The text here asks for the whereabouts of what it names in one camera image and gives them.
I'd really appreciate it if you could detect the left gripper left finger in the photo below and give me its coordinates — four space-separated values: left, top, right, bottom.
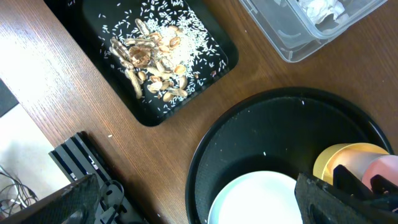
1 174 100 224

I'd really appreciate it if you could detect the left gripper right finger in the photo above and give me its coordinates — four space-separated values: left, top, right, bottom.
294 165 397 224

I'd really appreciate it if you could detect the yellow bowl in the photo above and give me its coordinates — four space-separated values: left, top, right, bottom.
313 143 389 185

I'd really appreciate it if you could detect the pink cup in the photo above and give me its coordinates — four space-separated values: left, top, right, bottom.
361 155 397 189

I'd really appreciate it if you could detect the grey round plate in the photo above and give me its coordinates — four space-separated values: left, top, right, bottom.
207 171 303 224

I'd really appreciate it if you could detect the peanut shells and rice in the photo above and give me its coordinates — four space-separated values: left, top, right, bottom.
67 0 229 114

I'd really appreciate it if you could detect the white tissue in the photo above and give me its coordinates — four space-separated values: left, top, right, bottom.
298 0 345 24

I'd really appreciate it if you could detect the round black serving tray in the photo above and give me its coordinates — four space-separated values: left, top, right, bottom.
185 87 392 223

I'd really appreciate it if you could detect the black rectangular tray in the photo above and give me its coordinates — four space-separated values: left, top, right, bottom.
45 0 239 126

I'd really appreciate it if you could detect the clear plastic bin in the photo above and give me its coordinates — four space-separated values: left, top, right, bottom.
240 0 387 63

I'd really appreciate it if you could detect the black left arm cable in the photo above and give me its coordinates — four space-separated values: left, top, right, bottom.
93 179 131 224

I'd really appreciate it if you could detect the black aluminium rail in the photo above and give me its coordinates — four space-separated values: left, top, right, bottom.
49 132 148 224

